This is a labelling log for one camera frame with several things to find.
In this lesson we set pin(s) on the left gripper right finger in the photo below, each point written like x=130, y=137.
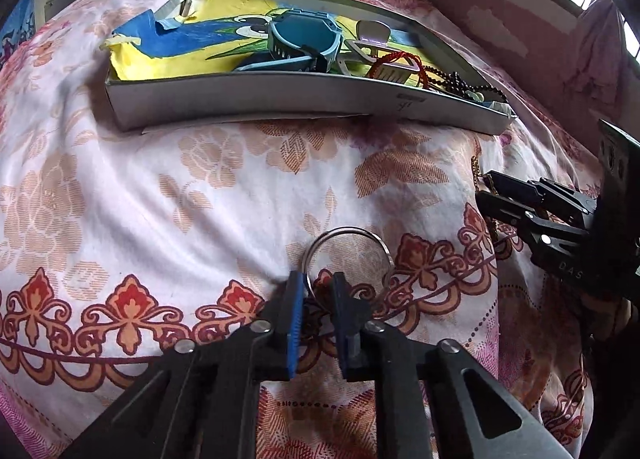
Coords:
x=357, y=344

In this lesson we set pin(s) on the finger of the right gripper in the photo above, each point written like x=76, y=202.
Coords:
x=529, y=222
x=544, y=197

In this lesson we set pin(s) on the blue smartwatch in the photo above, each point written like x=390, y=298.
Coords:
x=298, y=40

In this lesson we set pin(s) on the blue patterned curtain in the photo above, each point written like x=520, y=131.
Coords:
x=18, y=28

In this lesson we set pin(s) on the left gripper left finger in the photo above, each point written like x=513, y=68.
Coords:
x=279, y=356

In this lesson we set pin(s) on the white hair claw clip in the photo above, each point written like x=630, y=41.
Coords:
x=370, y=55

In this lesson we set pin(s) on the pink curtain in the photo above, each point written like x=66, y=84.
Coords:
x=596, y=53

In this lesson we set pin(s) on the yellow blue cartoon paper liner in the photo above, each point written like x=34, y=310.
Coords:
x=185, y=38

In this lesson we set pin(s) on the grey cardboard tray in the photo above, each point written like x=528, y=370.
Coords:
x=457, y=95

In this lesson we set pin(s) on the floral pink white bedspread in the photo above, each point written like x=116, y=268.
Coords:
x=114, y=245

